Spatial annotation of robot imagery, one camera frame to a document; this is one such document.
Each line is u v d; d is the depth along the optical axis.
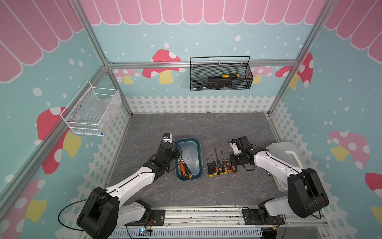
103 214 0.40
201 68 0.91
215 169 0.90
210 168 0.91
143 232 0.73
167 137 0.74
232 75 0.91
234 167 0.87
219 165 0.93
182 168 0.87
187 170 0.87
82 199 0.39
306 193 0.43
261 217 0.67
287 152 0.84
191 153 0.92
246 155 0.65
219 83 0.87
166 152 0.65
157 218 0.74
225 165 0.92
